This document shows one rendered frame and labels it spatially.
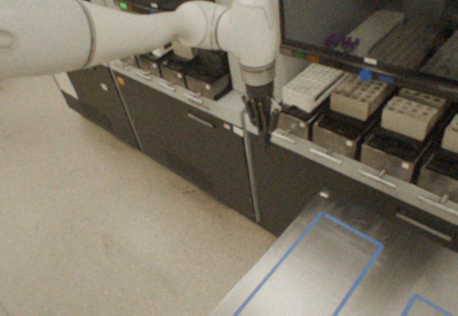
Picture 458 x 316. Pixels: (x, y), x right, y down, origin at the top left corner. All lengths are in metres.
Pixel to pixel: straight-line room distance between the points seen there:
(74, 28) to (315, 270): 0.62
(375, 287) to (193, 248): 1.20
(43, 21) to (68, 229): 1.78
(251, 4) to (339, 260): 0.56
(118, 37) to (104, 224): 1.63
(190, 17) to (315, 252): 0.59
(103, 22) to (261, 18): 0.40
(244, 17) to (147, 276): 1.32
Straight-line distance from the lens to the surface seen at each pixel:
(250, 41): 0.92
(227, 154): 1.59
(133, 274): 1.93
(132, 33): 0.65
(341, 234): 0.90
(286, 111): 1.22
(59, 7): 0.57
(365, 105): 1.14
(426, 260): 0.89
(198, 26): 0.97
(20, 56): 0.55
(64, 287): 2.04
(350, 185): 1.25
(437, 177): 1.08
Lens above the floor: 1.55
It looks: 40 degrees down
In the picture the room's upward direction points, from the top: 11 degrees counter-clockwise
